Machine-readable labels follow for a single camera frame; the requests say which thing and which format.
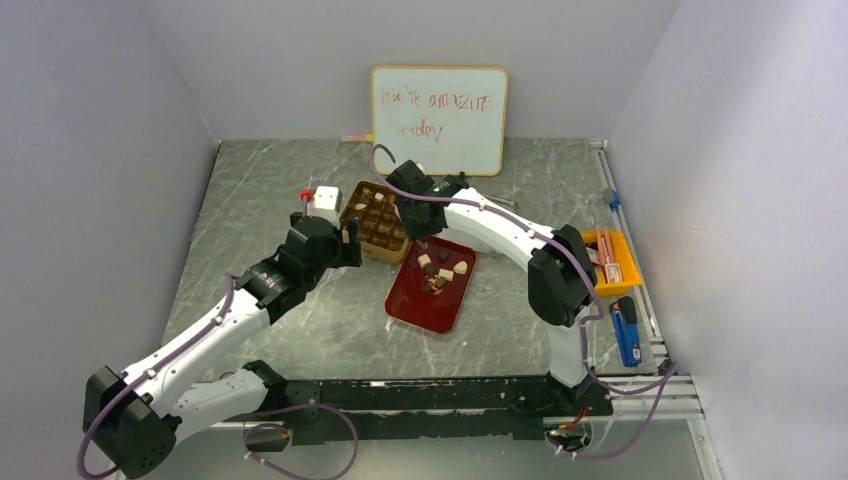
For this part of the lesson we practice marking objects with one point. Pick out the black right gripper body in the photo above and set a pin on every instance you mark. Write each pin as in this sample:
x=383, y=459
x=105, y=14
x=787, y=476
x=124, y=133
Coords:
x=423, y=226

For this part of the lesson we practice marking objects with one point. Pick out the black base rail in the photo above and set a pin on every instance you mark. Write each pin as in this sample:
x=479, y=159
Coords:
x=524, y=407

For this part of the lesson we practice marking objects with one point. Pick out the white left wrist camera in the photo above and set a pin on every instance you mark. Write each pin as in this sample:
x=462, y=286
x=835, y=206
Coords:
x=323, y=202

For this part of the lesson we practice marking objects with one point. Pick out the yellow plastic bin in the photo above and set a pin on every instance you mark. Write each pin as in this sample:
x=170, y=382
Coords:
x=612, y=261

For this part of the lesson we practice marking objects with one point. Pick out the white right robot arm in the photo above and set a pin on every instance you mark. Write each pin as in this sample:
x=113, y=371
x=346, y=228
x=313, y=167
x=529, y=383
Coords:
x=561, y=281

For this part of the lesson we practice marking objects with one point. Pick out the red rectangular tray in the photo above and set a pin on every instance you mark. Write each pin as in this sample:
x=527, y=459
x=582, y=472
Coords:
x=418, y=297

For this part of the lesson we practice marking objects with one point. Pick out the beige heart chocolate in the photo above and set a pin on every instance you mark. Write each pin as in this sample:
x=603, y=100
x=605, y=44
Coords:
x=461, y=268

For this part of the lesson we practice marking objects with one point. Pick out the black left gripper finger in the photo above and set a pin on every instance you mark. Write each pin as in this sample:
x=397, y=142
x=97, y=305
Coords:
x=351, y=231
x=349, y=255

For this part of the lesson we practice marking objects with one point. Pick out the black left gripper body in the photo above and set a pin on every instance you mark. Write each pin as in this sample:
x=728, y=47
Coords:
x=331, y=259

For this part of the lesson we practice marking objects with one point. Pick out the whiteboard with yellow frame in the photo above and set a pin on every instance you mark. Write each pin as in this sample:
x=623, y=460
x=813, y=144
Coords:
x=450, y=119

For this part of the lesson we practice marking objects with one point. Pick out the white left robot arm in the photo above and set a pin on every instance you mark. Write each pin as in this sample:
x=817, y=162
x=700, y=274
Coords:
x=137, y=416

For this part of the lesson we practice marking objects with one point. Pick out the gold chocolate tin box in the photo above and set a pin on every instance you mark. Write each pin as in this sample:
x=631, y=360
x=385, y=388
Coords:
x=383, y=236

